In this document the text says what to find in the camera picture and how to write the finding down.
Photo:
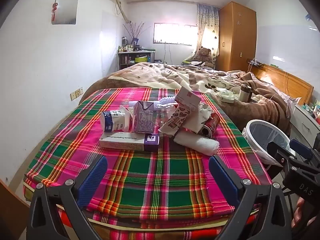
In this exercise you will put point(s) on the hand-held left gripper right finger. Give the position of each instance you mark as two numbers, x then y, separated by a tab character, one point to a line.
222	177

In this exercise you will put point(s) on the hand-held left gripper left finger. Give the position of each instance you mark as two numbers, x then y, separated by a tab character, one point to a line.
93	180

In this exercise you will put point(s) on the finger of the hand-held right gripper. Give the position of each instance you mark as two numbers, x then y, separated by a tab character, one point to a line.
301	148
280	152

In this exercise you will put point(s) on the white trash bin with liner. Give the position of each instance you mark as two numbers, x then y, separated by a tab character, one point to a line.
262	132

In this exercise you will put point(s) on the white towel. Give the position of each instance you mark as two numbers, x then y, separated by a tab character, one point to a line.
200	142

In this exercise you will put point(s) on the white purple medicine box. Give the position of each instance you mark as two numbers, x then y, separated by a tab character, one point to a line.
125	141

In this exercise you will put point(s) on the red soda can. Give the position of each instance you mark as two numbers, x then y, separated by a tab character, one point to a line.
212	125

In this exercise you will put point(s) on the white blue tissue packet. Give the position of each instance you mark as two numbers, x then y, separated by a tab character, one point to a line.
113	121

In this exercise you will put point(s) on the white tissue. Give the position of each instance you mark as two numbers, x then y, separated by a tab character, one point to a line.
203	115

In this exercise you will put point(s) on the patterned white paper pack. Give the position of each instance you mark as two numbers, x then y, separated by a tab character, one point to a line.
177	120

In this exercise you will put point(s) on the purple silver drink carton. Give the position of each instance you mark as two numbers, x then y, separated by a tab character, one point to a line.
143	118

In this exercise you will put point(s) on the crushed clear plastic bottle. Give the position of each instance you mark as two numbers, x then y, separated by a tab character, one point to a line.
162	116

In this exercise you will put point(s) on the white red cardboard box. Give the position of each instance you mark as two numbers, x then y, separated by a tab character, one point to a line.
186	97

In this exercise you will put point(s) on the white scalloped plastic tray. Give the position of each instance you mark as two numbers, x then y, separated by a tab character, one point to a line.
165	100

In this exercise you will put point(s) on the person's right hand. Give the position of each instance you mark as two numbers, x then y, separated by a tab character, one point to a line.
298	213

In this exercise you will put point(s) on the grey nightstand with drawers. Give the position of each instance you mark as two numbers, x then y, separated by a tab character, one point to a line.
305	122

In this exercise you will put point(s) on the cluster of small toiletry boxes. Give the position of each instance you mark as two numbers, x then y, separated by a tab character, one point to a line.
313	111

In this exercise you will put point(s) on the pink green plaid cloth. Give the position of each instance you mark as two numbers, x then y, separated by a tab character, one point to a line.
140	170

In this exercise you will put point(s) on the lilac pillow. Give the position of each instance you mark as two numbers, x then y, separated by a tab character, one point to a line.
287	97

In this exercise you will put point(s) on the wooden headboard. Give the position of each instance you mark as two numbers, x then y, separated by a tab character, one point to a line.
295	85

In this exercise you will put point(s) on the white green tissue box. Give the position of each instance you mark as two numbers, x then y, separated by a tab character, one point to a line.
227	96

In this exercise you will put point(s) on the brown wooden board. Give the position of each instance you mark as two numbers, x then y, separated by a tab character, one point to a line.
12	210

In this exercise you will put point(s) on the power strip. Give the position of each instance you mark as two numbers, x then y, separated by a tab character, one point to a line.
255	63

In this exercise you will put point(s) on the brown cream blanket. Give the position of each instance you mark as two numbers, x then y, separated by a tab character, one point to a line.
175	77

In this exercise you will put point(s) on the brown teddy bear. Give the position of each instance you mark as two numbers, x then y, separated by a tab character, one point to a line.
203	55

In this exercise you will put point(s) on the wooden wardrobe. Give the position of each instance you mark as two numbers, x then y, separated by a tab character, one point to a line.
235	35

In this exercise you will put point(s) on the grey shelf with bottles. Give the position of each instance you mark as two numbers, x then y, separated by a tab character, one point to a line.
136	60

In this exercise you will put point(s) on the patterned curtain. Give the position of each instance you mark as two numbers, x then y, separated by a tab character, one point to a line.
207	25

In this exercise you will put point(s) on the window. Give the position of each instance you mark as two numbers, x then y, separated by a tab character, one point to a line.
172	33

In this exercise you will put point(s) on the dried branches in vase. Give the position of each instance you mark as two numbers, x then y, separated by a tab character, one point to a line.
133	32

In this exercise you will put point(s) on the red hanging ornament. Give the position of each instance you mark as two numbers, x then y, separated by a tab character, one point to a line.
54	11

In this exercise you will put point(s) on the air conditioner pipe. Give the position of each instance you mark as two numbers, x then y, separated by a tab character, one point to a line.
122	8

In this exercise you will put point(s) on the wall socket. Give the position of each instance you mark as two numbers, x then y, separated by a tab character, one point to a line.
76	94

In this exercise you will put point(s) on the colourful wall sticker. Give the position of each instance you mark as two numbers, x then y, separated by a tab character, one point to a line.
308	17

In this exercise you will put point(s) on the square wall mirror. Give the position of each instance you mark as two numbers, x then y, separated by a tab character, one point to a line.
66	10

